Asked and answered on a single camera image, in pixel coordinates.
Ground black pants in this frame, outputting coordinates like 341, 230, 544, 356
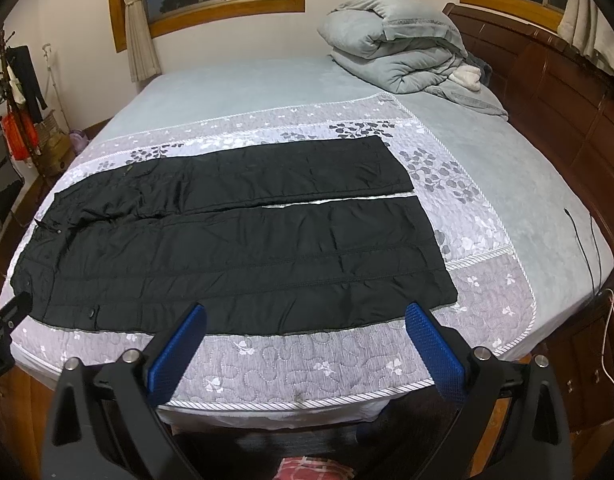
11, 136, 458, 336

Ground bed with grey sheet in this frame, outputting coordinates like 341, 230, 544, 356
1, 58, 614, 429

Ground coat rack with clothes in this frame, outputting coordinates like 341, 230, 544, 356
0, 25, 46, 179

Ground white cloth on duvet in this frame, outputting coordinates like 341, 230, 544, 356
448, 63, 482, 92

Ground dark wooden headboard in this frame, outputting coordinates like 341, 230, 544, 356
444, 3, 614, 431

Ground beige curtain left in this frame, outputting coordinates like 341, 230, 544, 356
122, 0, 162, 84

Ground beige curtain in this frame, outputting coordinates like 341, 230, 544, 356
557, 0, 614, 76
122, 0, 162, 84

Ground folded grey duvet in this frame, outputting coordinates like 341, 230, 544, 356
318, 0, 508, 118

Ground beige curtain right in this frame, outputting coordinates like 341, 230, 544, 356
557, 0, 614, 76

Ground white cable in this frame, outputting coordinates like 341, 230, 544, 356
598, 284, 614, 401

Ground black cable on bed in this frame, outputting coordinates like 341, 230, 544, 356
562, 207, 604, 306

